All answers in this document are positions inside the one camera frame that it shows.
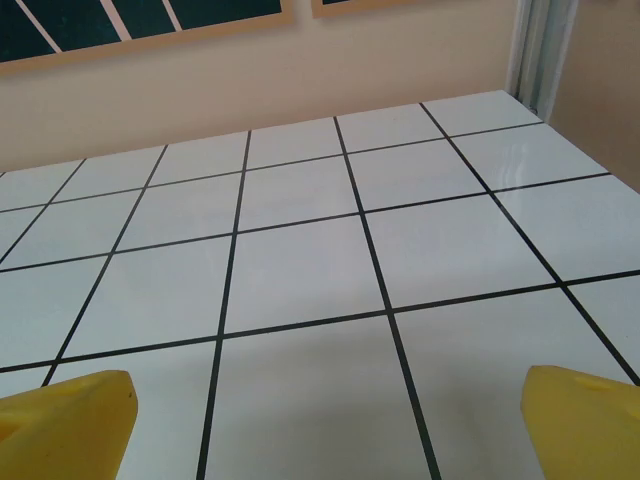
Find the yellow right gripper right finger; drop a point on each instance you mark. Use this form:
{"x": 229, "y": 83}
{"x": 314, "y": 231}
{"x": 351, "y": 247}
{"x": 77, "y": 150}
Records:
{"x": 585, "y": 430}

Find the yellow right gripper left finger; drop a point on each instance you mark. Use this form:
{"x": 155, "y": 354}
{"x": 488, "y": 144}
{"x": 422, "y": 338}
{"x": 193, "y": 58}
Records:
{"x": 65, "y": 430}

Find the dark panel pink flower outlines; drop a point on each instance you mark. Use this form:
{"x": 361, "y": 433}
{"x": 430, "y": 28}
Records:
{"x": 150, "y": 15}

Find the aluminium corner post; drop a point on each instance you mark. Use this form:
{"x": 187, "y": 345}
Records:
{"x": 540, "y": 50}

